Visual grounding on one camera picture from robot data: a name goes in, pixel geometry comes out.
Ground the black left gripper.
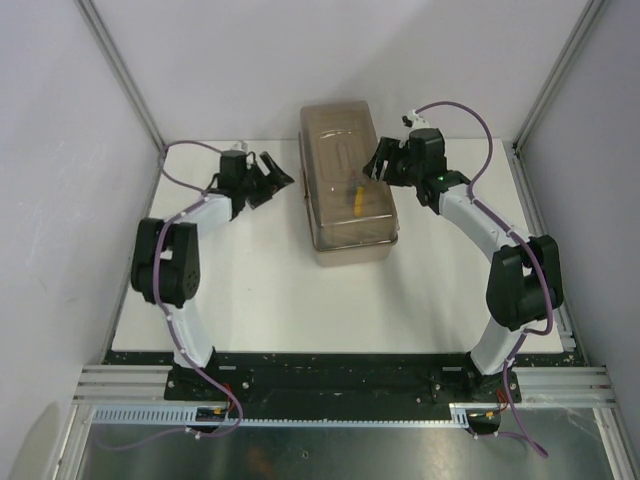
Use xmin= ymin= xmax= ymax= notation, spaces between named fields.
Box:
xmin=240 ymin=153 xmax=294 ymax=209

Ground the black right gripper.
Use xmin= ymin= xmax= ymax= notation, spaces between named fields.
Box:
xmin=361 ymin=138 xmax=422 ymax=188

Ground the yellow black handled tool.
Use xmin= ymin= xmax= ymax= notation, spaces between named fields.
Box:
xmin=351 ymin=186 xmax=364 ymax=217

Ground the translucent brown plastic toolbox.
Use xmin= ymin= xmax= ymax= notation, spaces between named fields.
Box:
xmin=299 ymin=101 xmax=398 ymax=267

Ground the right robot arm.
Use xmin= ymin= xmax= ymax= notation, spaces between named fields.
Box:
xmin=363 ymin=128 xmax=564 ymax=401

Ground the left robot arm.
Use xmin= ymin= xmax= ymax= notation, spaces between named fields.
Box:
xmin=130 ymin=149 xmax=294 ymax=400

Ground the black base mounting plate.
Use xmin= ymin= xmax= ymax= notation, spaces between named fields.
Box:
xmin=104 ymin=351 xmax=584 ymax=419

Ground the right aluminium frame post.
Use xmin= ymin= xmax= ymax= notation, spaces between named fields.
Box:
xmin=512 ymin=0 xmax=610 ymax=154

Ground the aluminium frame post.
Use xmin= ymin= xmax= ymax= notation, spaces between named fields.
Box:
xmin=512 ymin=0 xmax=610 ymax=154
xmin=73 ymin=0 xmax=165 ymax=154

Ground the left aluminium frame post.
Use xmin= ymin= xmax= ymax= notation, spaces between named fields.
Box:
xmin=73 ymin=0 xmax=165 ymax=154

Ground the white slotted cable duct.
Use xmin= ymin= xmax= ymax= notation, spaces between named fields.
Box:
xmin=91 ymin=404 xmax=500 ymax=428

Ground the aluminium front rail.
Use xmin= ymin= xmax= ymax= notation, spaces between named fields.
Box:
xmin=72 ymin=365 xmax=616 ymax=408

